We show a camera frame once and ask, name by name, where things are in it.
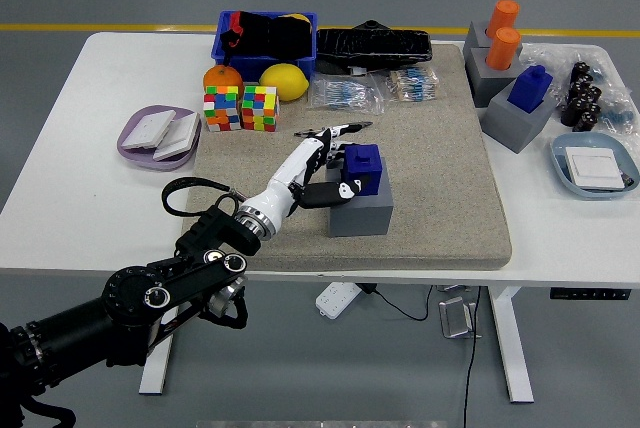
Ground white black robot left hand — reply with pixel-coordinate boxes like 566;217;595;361
243;127;372;225

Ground blue square seal stamp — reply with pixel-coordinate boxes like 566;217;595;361
340;143;384;197
507;64;555;113

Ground grey square seal holder block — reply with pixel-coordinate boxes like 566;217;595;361
325;162;394;238
480;78;559;154

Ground grey round seal holder block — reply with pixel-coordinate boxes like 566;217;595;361
465;45;524;109
462;20;501;57

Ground orange round seal stamp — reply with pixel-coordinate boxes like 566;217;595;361
485;26;522;72
485;0;521;39

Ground multicolour puzzle cube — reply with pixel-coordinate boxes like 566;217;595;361
202;85;242;133
240;85;280;133

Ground yellow lemon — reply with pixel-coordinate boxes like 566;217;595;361
258;63;310;102

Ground clear bag of blue resistors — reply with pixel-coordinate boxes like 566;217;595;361
308;72;386;115

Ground blue plastic bin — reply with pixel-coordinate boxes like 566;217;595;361
210;9;319;83

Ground orange fruit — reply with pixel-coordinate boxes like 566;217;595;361
202;64;245;97

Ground grey-brown table mat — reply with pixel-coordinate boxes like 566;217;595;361
179;43;515;272

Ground white power strip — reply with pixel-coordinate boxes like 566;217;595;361
314;281;363;321

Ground black cloth bag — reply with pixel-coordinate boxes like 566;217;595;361
219;10;315;60

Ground clear bag of mixed resistors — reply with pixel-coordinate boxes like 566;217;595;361
382;67;444;104

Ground black wrapped keyboard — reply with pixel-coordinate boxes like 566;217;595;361
315;19;434;69

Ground purple plastic tray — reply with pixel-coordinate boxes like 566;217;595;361
116;104;203;172

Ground white table leg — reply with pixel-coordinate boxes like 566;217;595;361
138;332;176;396
487;286;535;404

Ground clear empty plastic bag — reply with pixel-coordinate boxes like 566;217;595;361
519;42;619;84

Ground light blue plastic tray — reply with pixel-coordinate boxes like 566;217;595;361
549;132;640;201

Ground black table control panel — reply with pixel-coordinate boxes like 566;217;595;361
549;287;631;301

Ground clear bag of blue parts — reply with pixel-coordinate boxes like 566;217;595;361
597;85;640;138

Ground white wall switch panel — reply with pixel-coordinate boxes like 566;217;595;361
121;109;177;151
564;146;630;193
152;112;201;163

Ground black plug with cord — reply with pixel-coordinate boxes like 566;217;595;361
360;282;435;322

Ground long black floor cable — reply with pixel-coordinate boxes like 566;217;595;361
462;286;484;428

